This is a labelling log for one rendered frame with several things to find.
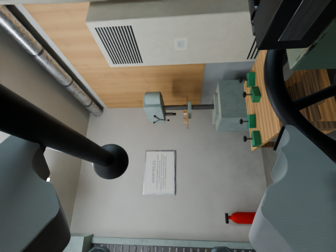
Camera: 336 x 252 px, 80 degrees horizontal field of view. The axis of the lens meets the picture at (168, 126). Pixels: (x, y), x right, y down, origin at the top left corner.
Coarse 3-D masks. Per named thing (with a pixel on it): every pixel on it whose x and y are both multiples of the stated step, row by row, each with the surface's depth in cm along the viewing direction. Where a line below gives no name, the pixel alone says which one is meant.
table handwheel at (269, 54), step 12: (264, 60) 33; (276, 60) 31; (264, 72) 32; (276, 72) 31; (264, 84) 32; (276, 84) 30; (276, 96) 30; (288, 96) 30; (312, 96) 30; (324, 96) 30; (276, 108) 30; (288, 108) 29; (300, 108) 30; (288, 120) 29; (300, 120) 28; (312, 132) 28; (324, 144) 27
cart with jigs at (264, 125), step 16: (256, 64) 157; (240, 80) 163; (256, 80) 158; (288, 80) 177; (304, 80) 150; (320, 80) 135; (256, 96) 149; (256, 112) 159; (272, 112) 129; (304, 112) 151; (320, 112) 136; (256, 128) 159; (272, 128) 130; (320, 128) 120; (256, 144) 150; (272, 144) 166
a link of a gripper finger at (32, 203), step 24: (0, 144) 9; (24, 144) 9; (0, 168) 7; (24, 168) 7; (48, 168) 9; (0, 192) 6; (24, 192) 7; (48, 192) 7; (0, 216) 6; (24, 216) 6; (48, 216) 6; (0, 240) 5; (24, 240) 5; (48, 240) 6
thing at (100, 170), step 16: (0, 96) 6; (16, 96) 7; (0, 112) 6; (16, 112) 7; (32, 112) 7; (0, 128) 7; (16, 128) 7; (32, 128) 8; (48, 128) 8; (64, 128) 10; (48, 144) 9; (64, 144) 10; (80, 144) 12; (96, 144) 15; (112, 144) 20; (96, 160) 15; (112, 160) 18; (112, 176) 19
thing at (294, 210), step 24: (288, 144) 9; (312, 144) 9; (288, 168) 8; (312, 168) 8; (264, 192) 7; (288, 192) 7; (312, 192) 7; (264, 216) 6; (288, 216) 6; (312, 216) 6; (264, 240) 6; (288, 240) 5; (312, 240) 5
